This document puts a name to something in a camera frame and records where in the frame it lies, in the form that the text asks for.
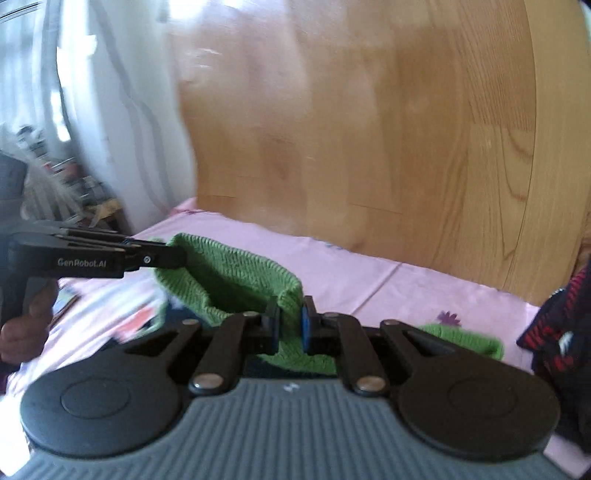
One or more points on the navy garment with red pattern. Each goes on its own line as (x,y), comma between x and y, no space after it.
(563,332)

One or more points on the person's left hand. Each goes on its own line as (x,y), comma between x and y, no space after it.
(23,337)

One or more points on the wooden headboard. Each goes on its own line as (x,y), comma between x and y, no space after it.
(369,138)

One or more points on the green white navy striped sweater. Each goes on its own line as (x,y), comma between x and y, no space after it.
(240,281)

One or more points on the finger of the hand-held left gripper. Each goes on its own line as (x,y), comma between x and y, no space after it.
(157,257)
(138,240)

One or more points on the pink printed bed sheet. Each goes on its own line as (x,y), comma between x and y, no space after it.
(369,286)

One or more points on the wooden side table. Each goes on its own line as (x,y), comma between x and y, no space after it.
(108,211)

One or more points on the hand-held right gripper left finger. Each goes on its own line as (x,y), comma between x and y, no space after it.
(275,328)

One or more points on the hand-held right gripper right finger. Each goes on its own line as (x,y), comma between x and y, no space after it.
(305,324)

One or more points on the white patterned curtain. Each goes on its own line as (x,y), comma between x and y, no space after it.
(115,101)

